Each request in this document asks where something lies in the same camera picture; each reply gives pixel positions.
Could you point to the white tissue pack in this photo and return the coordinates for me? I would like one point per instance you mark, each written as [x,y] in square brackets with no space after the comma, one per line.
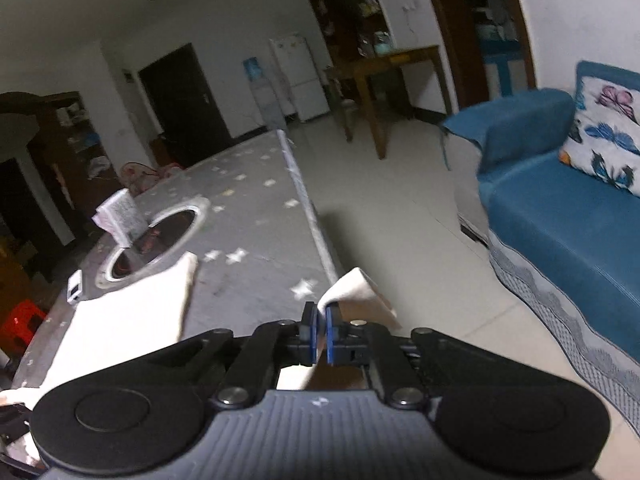
[120,217]

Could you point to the dark tall cabinet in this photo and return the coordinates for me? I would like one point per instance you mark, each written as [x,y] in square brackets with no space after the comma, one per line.
[350,15]

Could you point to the red plastic stool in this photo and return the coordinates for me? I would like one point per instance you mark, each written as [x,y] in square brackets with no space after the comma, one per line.
[20,325]

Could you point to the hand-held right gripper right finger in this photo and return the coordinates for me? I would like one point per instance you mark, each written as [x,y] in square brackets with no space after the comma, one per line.
[331,335]

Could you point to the wooden side table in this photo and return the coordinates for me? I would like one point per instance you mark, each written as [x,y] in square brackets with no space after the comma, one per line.
[380,62]

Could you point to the wooden door frame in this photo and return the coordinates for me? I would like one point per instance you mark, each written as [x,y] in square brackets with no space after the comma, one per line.
[452,35]

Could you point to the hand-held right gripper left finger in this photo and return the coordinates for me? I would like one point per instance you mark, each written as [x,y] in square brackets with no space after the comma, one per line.
[316,335]

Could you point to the round black induction cooker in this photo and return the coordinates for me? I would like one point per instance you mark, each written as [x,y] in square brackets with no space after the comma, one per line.
[131,266]

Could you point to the grey star-print tablecloth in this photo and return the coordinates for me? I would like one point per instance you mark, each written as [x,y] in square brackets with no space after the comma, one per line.
[250,200]

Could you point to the cream white garment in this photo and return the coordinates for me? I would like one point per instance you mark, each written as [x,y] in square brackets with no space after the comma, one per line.
[130,320]

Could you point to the glass kettle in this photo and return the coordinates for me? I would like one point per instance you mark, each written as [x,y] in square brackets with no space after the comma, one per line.
[383,44]

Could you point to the blue cabinet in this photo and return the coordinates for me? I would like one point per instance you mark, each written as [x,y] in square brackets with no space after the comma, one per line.
[505,67]

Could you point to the dark door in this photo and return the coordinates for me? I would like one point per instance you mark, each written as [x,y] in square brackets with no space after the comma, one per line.
[185,95]

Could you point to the white remote control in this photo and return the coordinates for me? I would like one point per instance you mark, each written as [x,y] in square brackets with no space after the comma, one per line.
[74,290]

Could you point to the butterfly print pillow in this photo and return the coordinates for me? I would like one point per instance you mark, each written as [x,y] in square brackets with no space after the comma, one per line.
[607,135]

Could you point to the dark open shelf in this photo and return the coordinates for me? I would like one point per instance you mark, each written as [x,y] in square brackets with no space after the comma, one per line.
[75,130]

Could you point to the water dispenser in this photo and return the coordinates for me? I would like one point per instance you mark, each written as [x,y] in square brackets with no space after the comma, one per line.
[262,92]

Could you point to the blue sofa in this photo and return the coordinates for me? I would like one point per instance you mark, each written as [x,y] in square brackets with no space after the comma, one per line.
[560,240]

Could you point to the white refrigerator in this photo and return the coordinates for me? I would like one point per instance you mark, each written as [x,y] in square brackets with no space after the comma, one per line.
[300,77]

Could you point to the pink mesh food cover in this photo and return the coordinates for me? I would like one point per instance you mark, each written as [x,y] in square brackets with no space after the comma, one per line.
[140,176]

